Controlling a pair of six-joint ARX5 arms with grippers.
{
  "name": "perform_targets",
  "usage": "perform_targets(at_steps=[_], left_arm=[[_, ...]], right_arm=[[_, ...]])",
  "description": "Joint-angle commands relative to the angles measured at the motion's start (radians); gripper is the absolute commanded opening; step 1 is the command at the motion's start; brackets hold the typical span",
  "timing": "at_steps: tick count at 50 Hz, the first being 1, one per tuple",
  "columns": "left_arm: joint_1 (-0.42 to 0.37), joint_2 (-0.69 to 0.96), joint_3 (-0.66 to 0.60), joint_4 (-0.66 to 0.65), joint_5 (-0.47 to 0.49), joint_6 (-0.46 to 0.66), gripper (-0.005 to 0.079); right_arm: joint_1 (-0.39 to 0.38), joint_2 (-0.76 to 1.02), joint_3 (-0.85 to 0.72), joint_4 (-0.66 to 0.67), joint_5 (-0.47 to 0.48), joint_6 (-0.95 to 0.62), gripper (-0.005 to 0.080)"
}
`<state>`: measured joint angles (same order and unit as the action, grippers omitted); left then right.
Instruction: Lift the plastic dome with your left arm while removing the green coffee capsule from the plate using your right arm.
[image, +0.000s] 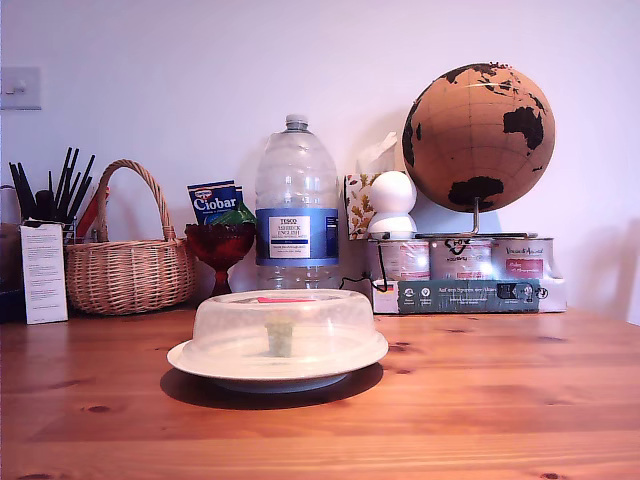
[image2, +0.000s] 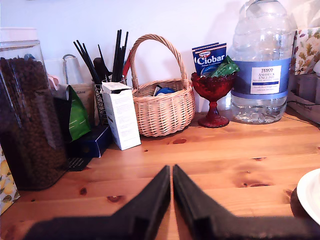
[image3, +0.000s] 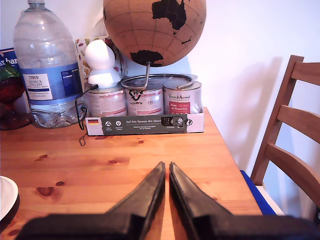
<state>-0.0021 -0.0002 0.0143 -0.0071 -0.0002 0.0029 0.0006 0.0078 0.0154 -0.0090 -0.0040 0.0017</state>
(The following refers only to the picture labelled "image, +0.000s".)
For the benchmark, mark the dark blue flat object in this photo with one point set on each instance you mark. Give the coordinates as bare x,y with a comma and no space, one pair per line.
10,307

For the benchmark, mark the white ceramic plate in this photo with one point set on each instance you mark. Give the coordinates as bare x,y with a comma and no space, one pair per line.
280,381

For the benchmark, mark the white tissue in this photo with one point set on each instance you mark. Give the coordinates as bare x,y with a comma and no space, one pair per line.
380,152

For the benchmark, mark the leaf print tissue box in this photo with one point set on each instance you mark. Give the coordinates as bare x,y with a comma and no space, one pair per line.
356,205

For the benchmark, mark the clear plastic dome cover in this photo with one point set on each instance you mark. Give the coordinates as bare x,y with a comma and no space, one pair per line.
225,325

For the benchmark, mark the green coffee capsule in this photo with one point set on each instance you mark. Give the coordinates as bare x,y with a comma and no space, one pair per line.
279,337

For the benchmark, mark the red glass goblet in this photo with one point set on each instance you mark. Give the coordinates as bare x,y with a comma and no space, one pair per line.
220,245

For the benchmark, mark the dark brown jar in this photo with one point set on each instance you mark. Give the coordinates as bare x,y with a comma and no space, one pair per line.
7,250

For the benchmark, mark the green foil wrapper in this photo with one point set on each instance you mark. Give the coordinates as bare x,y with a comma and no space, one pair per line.
242,215

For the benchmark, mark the white wall light switch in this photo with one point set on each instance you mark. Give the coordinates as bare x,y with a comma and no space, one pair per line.
20,87

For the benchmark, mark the cardboard tray with green label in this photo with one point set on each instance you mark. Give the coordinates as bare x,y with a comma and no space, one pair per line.
475,296

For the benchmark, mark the black chopstick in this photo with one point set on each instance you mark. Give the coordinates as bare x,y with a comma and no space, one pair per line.
26,185
19,192
71,177
62,180
82,185

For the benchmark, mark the large clear water bottle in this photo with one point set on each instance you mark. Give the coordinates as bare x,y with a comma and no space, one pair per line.
297,200

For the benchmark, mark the metal globe stand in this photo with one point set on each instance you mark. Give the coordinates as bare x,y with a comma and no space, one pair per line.
476,220

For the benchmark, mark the blue Ciobar packet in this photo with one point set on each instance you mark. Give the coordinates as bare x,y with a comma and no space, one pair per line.
212,202
239,195

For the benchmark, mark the white printed carton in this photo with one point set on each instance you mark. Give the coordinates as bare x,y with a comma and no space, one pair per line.
45,275

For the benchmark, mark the paint can with red label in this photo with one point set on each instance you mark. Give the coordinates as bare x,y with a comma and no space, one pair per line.
405,260

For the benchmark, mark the cork globe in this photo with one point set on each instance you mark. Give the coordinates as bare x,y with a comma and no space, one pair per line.
475,140

